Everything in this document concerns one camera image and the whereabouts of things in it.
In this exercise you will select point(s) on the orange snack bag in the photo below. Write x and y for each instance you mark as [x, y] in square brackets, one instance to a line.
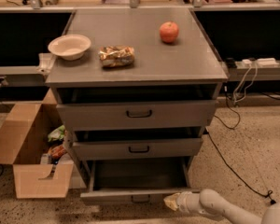
[57, 151]

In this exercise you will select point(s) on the grey top drawer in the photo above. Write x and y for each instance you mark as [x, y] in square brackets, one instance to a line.
[137, 115]

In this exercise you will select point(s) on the white power strip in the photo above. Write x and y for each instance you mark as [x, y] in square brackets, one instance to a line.
[263, 62]

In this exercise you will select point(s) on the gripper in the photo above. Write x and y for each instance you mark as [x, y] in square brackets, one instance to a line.
[184, 200]

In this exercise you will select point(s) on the grey middle drawer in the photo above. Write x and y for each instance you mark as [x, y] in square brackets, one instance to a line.
[136, 144]

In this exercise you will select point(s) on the grey drawer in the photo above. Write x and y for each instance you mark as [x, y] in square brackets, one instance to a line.
[137, 115]
[136, 144]
[136, 181]

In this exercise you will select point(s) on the shiny snack bag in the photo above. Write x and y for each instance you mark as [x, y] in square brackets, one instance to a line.
[116, 56]

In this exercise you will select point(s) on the grey bottom drawer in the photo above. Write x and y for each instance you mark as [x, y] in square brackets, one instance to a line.
[136, 181]

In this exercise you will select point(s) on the red apple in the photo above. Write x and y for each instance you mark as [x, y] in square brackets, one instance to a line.
[169, 32]

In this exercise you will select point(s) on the open cardboard box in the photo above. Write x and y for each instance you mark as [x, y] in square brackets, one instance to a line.
[23, 140]

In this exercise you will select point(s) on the white paper bowl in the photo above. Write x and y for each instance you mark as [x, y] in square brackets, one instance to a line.
[69, 47]

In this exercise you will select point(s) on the green snack bag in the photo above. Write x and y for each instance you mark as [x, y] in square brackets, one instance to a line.
[57, 134]

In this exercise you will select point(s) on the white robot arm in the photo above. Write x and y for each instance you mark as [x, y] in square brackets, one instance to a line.
[208, 203]

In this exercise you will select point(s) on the grey drawer cabinet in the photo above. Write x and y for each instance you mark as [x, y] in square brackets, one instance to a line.
[185, 70]

